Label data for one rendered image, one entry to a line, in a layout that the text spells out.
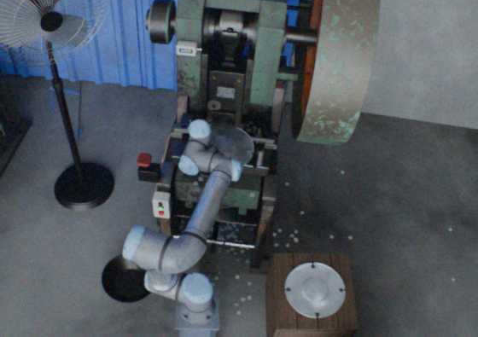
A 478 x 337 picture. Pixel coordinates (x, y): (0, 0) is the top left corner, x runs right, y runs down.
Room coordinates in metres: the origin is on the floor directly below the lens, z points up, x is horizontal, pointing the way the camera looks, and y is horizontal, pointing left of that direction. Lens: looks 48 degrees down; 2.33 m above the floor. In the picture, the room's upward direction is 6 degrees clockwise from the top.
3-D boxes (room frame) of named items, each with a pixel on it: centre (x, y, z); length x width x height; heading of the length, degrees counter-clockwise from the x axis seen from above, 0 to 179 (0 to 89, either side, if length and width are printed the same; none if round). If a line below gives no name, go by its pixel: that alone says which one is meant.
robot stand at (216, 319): (0.82, 0.10, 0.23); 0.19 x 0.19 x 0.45; 6
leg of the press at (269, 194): (1.72, -0.19, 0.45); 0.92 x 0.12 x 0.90; 179
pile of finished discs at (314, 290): (1.02, -0.42, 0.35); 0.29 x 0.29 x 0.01
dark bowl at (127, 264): (1.12, 0.51, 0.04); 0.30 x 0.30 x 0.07
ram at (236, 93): (1.54, 0.08, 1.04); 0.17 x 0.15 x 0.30; 179
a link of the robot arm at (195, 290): (0.82, 0.11, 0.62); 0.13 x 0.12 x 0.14; 77
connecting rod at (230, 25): (1.58, 0.08, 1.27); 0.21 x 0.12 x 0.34; 179
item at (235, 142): (1.46, 0.08, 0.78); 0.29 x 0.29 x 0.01
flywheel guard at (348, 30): (1.68, -0.26, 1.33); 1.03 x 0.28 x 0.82; 179
